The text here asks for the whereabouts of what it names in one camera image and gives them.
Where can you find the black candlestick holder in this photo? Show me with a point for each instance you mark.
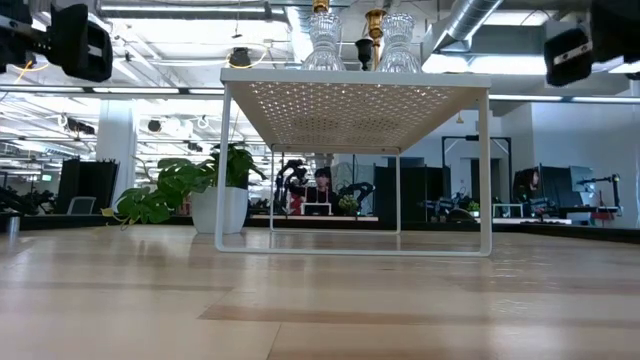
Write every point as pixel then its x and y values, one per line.
pixel 364 47

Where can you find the grey office chair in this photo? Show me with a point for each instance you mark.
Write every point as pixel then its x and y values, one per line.
pixel 81 205

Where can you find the clear glass candlestick holder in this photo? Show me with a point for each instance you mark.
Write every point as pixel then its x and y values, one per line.
pixel 398 45
pixel 324 45

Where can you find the grey computer monitor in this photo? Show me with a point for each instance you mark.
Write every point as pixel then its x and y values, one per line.
pixel 581 179

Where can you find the green potted plant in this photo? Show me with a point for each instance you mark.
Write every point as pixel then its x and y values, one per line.
pixel 185 175

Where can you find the white perforated metal shelf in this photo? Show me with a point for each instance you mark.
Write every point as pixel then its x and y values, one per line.
pixel 350 77

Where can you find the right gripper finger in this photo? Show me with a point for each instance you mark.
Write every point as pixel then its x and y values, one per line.
pixel 567 62

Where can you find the black camera stand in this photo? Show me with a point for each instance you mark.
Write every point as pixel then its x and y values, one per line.
pixel 616 187

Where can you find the small green background plant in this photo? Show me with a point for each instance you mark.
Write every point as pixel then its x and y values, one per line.
pixel 348 204

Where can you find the black ceiling camera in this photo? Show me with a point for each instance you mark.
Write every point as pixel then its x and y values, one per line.
pixel 240 57

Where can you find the black background robot arm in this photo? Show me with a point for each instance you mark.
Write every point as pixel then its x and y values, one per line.
pixel 292 177
pixel 360 190

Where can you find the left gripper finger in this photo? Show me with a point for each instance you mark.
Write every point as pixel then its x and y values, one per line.
pixel 80 45

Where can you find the silver ventilation duct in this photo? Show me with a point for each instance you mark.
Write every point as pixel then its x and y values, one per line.
pixel 465 20

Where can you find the person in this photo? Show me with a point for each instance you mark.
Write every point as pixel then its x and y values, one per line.
pixel 321 192

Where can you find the black room partition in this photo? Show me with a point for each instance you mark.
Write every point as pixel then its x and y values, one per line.
pixel 415 192
pixel 87 182

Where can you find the black aluminium table frame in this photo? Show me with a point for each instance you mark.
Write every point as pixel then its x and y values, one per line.
pixel 575 232

